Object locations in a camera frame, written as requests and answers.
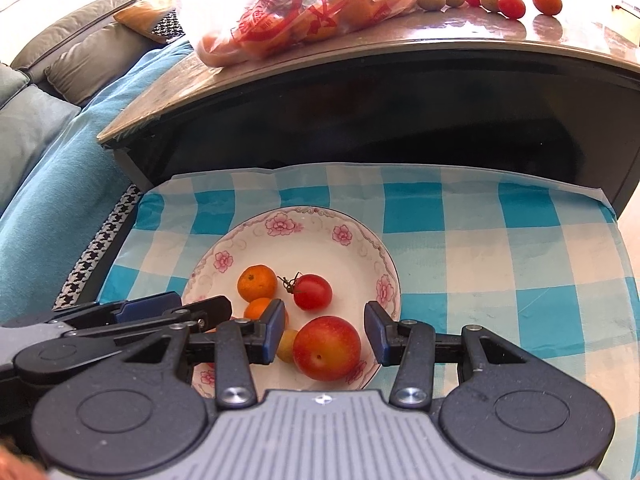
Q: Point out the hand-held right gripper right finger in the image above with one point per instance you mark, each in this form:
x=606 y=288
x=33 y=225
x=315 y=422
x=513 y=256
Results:
x=377 y=332

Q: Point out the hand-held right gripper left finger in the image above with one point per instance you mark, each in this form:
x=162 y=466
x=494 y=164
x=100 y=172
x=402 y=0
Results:
x=274 y=332

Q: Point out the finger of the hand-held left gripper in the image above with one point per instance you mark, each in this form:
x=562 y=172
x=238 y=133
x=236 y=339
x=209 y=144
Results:
x=210 y=310
x=145 y=306

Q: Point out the smooth orange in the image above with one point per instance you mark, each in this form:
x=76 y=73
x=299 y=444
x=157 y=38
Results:
x=257 y=308

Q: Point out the mandarin with stem mark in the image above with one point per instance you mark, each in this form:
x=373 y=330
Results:
x=256 y=282

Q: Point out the red tomato with stem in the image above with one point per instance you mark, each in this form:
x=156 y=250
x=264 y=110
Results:
x=311 y=291

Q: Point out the deep red nectarine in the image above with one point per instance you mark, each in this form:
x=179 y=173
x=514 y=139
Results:
x=326 y=355

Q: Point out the white floral plate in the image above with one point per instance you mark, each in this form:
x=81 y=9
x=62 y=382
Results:
x=320 y=245

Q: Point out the blue white checked tablecloth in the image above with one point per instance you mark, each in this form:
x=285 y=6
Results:
x=475 y=260

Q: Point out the large teal-grey pillow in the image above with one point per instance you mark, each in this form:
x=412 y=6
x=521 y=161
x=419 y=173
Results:
x=30 y=130

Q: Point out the dark coffee table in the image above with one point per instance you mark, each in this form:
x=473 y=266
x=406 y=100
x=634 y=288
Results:
x=375 y=110

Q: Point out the beige sofa seat cushion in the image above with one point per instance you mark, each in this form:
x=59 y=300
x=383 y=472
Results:
x=95 y=65

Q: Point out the small teal-grey pillow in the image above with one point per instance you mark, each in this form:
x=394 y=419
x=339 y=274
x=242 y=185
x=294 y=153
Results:
x=10 y=80

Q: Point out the houndstooth cushion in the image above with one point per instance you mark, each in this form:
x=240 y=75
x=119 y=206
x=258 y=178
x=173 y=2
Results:
x=167 y=27

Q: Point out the beige sofa back cushion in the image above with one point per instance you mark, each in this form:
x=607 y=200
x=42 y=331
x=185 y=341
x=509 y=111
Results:
x=75 y=22

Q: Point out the orange cushion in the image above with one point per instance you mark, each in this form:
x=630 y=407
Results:
x=145 y=12

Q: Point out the plastic bag of oranges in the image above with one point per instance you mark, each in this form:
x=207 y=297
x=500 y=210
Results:
x=300 y=10

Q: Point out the orange-red cherry tomato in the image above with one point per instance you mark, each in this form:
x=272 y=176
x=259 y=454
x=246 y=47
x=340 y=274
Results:
x=546 y=0

